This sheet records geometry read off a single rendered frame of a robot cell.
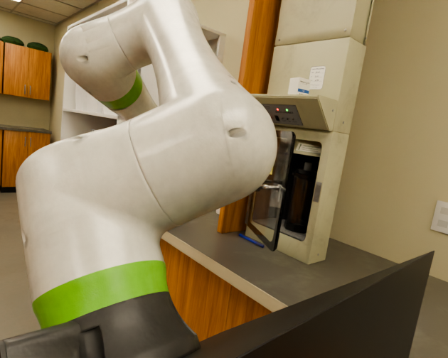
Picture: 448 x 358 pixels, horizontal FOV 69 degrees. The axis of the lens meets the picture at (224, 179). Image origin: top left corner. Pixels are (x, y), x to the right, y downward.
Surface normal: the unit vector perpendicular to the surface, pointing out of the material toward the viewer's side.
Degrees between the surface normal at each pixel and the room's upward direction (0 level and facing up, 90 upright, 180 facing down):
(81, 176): 70
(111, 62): 122
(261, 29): 90
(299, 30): 90
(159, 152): 76
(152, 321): 31
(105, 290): 60
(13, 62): 90
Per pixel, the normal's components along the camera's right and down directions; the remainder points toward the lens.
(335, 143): 0.64, 0.20
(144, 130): -0.25, -0.48
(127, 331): 0.29, -0.73
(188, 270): -0.75, 0.00
